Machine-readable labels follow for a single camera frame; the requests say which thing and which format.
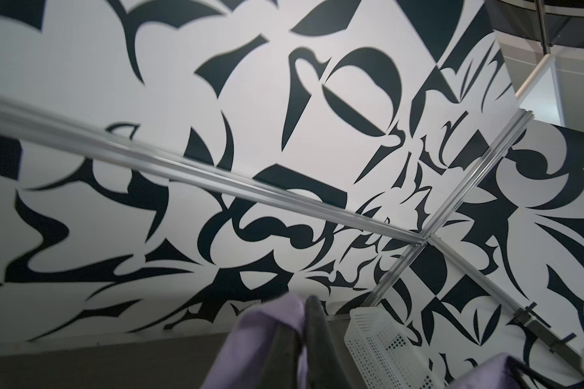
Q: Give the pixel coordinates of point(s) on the black hook rail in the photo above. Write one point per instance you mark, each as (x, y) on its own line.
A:
(560, 346)

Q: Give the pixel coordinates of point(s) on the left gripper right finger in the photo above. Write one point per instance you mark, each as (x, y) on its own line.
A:
(327, 363)

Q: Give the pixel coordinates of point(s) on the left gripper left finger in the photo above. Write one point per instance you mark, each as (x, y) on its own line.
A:
(281, 366)

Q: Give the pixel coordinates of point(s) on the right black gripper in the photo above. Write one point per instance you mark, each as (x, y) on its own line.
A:
(519, 373)

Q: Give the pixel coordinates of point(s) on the white plastic basket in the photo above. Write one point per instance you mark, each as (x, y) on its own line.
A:
(383, 354)

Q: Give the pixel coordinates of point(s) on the purple t-shirt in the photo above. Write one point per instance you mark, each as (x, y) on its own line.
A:
(241, 359)

